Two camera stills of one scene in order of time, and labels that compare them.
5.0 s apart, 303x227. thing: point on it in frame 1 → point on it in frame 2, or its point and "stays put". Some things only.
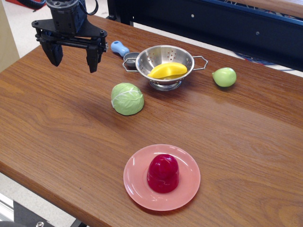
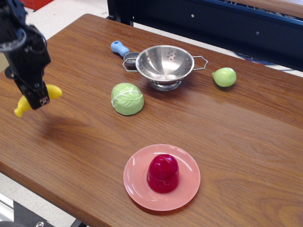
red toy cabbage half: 163,175 stays put
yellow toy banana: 168,70 → 24,104
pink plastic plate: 135,174 stays put
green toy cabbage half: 127,99 stays put
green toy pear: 225,77 stays put
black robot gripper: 69,26 → 27,62
